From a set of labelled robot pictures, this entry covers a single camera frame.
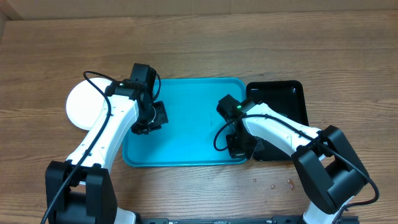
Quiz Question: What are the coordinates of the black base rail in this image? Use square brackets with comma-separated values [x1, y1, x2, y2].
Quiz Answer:
[137, 215, 304, 224]

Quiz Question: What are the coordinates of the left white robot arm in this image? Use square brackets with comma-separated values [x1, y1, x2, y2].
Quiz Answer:
[41, 78, 165, 223]

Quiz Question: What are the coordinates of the teal plastic tray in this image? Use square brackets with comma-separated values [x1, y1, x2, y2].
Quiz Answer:
[122, 78, 246, 167]

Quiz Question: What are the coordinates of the white round plate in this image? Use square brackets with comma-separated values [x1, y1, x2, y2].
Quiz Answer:
[66, 80, 104, 131]

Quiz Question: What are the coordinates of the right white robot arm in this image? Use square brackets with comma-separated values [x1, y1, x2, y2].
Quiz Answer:
[216, 95, 374, 223]

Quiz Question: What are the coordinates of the black plastic water tray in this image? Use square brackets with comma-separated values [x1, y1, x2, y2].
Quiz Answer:
[246, 80, 308, 161]

